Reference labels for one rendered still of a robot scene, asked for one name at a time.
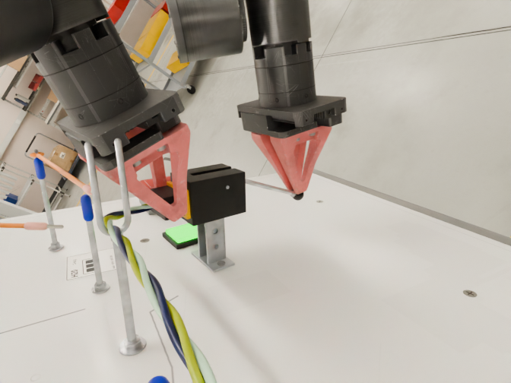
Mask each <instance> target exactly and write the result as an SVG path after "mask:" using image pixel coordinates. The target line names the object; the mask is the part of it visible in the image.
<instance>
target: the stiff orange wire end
mask: <svg viewBox="0 0 511 383"><path fill-rule="evenodd" d="M30 156H31V157H37V158H39V159H40V160H42V161H43V162H44V163H46V164H47V165H49V166H51V167H52V168H53V169H54V170H56V171H57V172H59V173H60V174H62V175H63V176H64V177H66V178H67V179H69V180H70V181H72V182H73V183H74V184H76V185H77V186H79V187H80V188H82V189H83V191H84V192H85V193H87V194H88V195H92V191H91V186H90V185H86V184H84V183H83V182H82V181H80V180H79V179H77V178H75V177H74V176H73V175H71V174H70V173H68V172H66V171H65V170H63V169H62V168H60V167H59V166H57V165H55V164H54V163H53V162H51V161H50V160H48V159H46V158H45V157H43V156H44V153H43V152H38V154H35V153H31V154H30Z"/></svg>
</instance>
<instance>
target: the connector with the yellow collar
mask: <svg viewBox="0 0 511 383"><path fill-rule="evenodd" d="M151 191H153V192H154V193H155V194H157V195H158V196H160V197H161V198H162V199H164V200H165V201H166V202H167V203H169V204H172V203H173V202H174V197H173V188H171V187H169V186H168V185H166V186H162V187H159V188H152V189H151ZM151 211H152V212H154V213H155V214H156V215H157V216H159V217H161V218H162V219H164V220H169V219H168V218H167V217H165V216H164V215H163V214H161V213H159V212H158V211H156V210H155V209H151Z"/></svg>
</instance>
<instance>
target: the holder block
mask: <svg viewBox="0 0 511 383"><path fill-rule="evenodd" d="M227 185H228V186H229V188H228V189H226V186H227ZM187 190H189V204H190V215H191V218H190V219H186V218H184V217H181V218H182V219H184V220H185V221H186V222H187V223H189V224H191V225H192V226H197V225H200V224H203V223H208V222H211V221H214V220H219V219H223V218H225V217H231V216H233V215H237V214H241V213H245V212H246V173H245V172H244V171H242V170H239V169H236V168H233V169H231V166H228V165H225V164H222V163H219V164H215V165H210V166H202V167H198V168H193V169H187Z"/></svg>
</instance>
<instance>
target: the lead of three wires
mask: <svg viewBox="0 0 511 383"><path fill-rule="evenodd" d="M151 209H153V208H152V207H151V206H149V205H148V204H143V205H140V206H134V207H130V210H131V214H139V213H143V212H145V211H148V210H151ZM123 217H124V211H123V209H121V210H118V211H115V212H112V213H109V214H107V215H105V216H104V217H103V220H104V224H105V227H106V228H107V227H108V226H110V225H111V226H113V227H114V225H113V221H112V220H118V219H121V218H123Z"/></svg>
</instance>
